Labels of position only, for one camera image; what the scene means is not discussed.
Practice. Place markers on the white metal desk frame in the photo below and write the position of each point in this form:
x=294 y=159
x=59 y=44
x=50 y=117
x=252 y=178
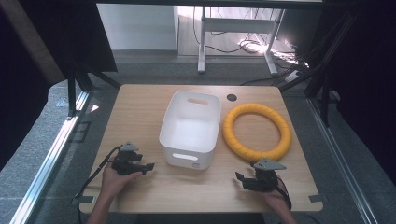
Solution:
x=238 y=25

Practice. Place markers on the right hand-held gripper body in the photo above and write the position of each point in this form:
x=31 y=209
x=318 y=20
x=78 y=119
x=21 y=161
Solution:
x=265 y=178

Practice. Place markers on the black curtain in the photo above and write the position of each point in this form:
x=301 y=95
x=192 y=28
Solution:
x=364 y=77

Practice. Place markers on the person's right hand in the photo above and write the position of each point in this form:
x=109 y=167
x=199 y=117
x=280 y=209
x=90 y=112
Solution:
x=276 y=199

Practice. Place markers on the black metal stand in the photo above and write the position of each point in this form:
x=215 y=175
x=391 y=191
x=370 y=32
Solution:
x=317 y=74
x=79 y=84

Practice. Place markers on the aluminium floor rail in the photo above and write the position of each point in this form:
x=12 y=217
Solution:
x=339 y=158
x=46 y=161

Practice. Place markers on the grey tape piece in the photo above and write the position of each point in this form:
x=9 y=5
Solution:
x=316 y=198

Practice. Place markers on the white power strip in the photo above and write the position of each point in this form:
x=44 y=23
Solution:
x=292 y=76

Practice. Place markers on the person's left hand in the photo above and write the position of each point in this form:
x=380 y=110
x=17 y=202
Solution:
x=115 y=180

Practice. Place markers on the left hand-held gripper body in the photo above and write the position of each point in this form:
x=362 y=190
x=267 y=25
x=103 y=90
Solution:
x=124 y=161

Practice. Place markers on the white plastic basket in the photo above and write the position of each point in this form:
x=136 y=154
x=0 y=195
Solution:
x=190 y=130

